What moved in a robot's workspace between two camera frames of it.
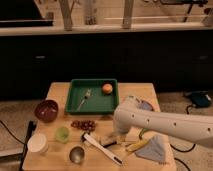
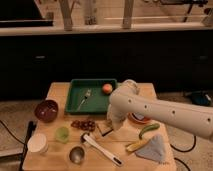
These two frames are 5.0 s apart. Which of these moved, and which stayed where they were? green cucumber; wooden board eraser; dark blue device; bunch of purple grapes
Moved: wooden board eraser
Stayed: green cucumber; bunch of purple grapes; dark blue device
